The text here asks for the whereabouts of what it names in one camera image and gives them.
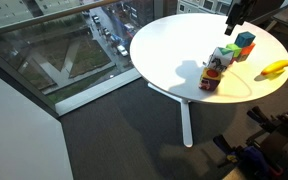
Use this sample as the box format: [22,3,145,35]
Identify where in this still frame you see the yellow toy banana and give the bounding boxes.
[260,59,288,81]

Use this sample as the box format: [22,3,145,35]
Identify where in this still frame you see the dark window frame post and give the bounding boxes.
[0,43,60,119]

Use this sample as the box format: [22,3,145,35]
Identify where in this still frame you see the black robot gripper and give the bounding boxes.
[224,0,253,37]

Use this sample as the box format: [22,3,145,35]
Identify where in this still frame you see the black bar clamp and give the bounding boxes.
[246,105,280,135]
[212,134,240,168]

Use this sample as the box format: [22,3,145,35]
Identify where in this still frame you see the white table base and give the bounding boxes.
[147,82,194,148]

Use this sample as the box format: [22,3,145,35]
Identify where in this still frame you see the green foam cube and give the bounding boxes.
[225,43,243,59]

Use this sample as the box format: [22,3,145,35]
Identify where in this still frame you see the wooden handrail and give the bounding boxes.
[0,0,122,39]

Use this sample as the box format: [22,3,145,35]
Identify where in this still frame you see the yellow plush cube red circle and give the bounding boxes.
[197,67,223,92]

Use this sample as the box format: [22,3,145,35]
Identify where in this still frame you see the white parked car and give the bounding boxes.
[116,44,129,58]

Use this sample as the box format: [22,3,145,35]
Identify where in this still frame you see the blue foam cube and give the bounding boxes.
[234,31,257,49]

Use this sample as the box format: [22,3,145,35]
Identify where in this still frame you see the orange foam cube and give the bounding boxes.
[236,43,256,63]

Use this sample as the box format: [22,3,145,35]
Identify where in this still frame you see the white window sill frame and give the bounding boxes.
[54,68,142,117]

